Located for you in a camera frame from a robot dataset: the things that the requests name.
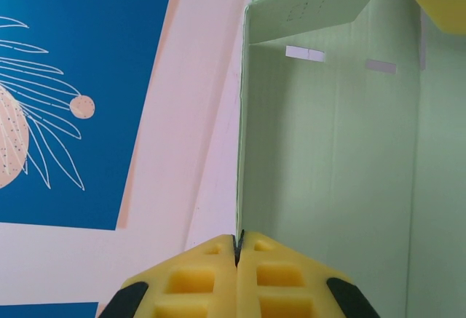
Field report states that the blue floral printed mat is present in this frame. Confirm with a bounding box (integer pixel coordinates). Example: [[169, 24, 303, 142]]
[[0, 0, 172, 231]]

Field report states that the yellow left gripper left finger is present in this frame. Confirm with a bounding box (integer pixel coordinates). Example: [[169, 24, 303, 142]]
[[98, 234, 240, 318]]

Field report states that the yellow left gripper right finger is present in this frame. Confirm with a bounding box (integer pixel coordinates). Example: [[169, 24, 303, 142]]
[[236, 231, 382, 318]]

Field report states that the light green paper box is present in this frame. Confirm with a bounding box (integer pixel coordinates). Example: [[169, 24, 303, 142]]
[[234, 0, 466, 318]]

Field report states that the blue floral wall poster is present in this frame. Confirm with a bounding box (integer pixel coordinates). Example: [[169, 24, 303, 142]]
[[0, 301, 99, 318]]

